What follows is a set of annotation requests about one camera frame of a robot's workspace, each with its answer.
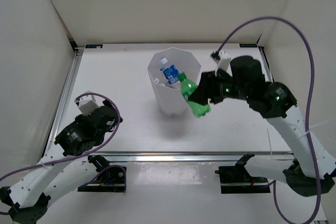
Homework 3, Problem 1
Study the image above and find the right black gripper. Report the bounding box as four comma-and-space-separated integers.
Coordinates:
188, 68, 250, 105

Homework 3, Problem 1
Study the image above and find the green plastic soda bottle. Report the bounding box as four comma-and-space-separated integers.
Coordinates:
176, 72, 212, 119

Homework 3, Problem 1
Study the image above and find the white orange label bottle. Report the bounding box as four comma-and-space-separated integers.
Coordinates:
165, 83, 178, 90

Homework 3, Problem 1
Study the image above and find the blue label plastic bottle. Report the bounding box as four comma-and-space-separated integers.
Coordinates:
160, 58, 180, 84

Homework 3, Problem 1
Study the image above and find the clear unlabeled plastic bottle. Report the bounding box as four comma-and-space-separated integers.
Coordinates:
153, 78, 165, 86

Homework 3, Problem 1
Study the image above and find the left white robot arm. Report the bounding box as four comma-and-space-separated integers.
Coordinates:
1, 92, 126, 223

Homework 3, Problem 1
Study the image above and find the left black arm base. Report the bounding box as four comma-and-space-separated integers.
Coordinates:
77, 155, 127, 193

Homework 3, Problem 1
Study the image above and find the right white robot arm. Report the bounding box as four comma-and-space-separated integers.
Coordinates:
188, 55, 335, 197

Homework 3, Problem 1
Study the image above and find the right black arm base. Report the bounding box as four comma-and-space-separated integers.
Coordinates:
215, 166, 270, 194

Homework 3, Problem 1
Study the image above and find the white octagonal plastic bin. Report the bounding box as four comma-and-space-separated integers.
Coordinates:
147, 48, 201, 115

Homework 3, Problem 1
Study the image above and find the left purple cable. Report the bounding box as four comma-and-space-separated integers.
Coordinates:
0, 92, 128, 216

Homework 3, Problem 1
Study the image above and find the purple cable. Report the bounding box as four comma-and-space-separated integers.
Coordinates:
211, 16, 321, 224
0, 92, 128, 216

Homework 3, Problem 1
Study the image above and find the aluminium front rail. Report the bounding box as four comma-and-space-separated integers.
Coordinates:
78, 151, 293, 162

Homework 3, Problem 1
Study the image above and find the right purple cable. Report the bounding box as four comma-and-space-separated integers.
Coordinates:
211, 16, 321, 224

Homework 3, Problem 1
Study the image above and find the left aluminium side rail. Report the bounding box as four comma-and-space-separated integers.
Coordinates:
42, 38, 83, 157

